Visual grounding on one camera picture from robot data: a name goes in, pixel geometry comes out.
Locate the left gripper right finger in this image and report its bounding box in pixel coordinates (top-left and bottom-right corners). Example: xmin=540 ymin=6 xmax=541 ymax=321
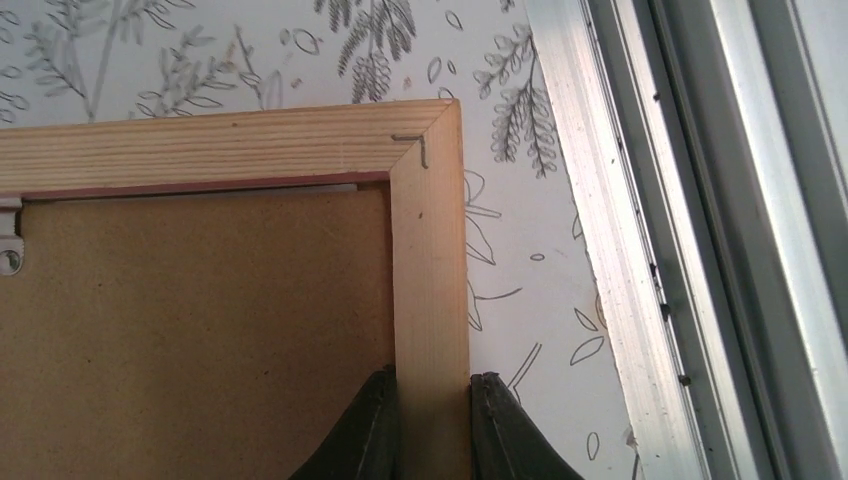
xmin=470 ymin=372 xmax=581 ymax=480

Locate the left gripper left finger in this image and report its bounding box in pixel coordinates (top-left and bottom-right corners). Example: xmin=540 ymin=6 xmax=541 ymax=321
xmin=290 ymin=365 xmax=399 ymax=480

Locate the brown cardboard backing board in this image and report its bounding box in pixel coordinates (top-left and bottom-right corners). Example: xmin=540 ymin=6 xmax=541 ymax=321
xmin=1 ymin=189 xmax=394 ymax=479

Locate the pink wooden picture frame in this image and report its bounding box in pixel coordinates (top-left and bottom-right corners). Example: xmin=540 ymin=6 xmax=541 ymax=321
xmin=1 ymin=99 xmax=472 ymax=479

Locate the floral patterned table mat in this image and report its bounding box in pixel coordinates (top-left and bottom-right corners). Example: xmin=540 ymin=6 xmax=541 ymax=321
xmin=1 ymin=1 xmax=642 ymax=479

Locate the aluminium rail base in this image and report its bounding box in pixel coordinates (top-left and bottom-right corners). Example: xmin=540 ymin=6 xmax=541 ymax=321
xmin=526 ymin=1 xmax=847 ymax=479

